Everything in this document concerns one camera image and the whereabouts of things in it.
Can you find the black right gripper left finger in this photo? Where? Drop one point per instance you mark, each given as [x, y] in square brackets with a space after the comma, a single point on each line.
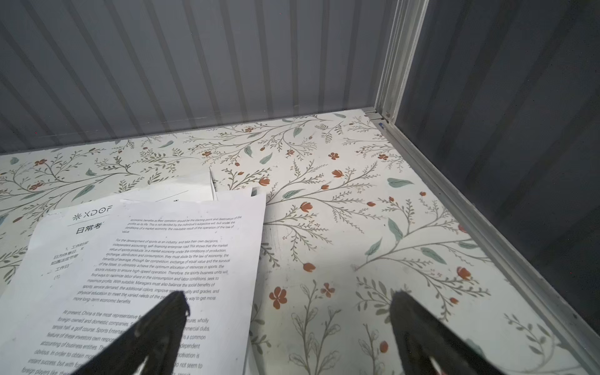
[150, 346]

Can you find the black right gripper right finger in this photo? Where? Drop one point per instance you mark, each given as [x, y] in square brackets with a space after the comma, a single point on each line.
[427, 346]

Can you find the printed white paper sheet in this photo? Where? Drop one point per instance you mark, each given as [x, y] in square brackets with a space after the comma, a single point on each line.
[209, 251]

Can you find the white sheet with XDOF header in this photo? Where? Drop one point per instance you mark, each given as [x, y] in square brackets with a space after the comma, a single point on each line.
[57, 241]

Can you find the white paper sheet underneath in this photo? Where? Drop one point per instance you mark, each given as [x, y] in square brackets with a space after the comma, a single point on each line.
[198, 187]

